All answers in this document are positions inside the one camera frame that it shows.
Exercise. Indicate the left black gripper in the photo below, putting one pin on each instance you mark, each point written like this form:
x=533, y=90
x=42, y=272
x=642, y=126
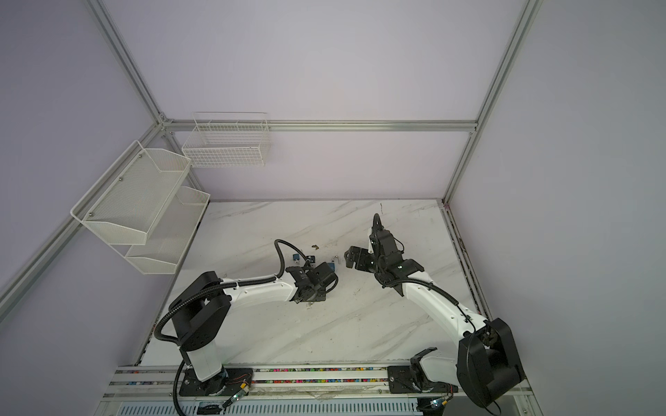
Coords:
x=322, y=296

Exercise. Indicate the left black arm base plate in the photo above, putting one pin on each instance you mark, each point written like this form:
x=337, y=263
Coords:
x=225, y=384

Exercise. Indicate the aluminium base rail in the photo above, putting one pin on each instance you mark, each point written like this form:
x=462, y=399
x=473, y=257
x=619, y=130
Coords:
x=289, y=381

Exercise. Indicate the aluminium frame profiles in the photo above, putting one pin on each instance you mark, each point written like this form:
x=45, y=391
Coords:
x=162, y=127

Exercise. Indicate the white wire basket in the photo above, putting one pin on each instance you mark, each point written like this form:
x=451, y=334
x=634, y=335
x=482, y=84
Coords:
x=228, y=139

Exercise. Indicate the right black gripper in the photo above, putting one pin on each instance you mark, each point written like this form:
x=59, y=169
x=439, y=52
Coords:
x=361, y=252

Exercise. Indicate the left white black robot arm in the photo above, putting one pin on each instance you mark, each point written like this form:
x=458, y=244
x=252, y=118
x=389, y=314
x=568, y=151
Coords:
x=196, y=317

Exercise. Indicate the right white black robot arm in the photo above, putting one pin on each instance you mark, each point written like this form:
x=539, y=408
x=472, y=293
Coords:
x=486, y=364

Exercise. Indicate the white mesh two-tier shelf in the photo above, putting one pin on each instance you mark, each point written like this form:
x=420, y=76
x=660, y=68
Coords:
x=143, y=209

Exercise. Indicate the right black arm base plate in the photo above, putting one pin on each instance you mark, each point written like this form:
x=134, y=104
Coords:
x=406, y=379

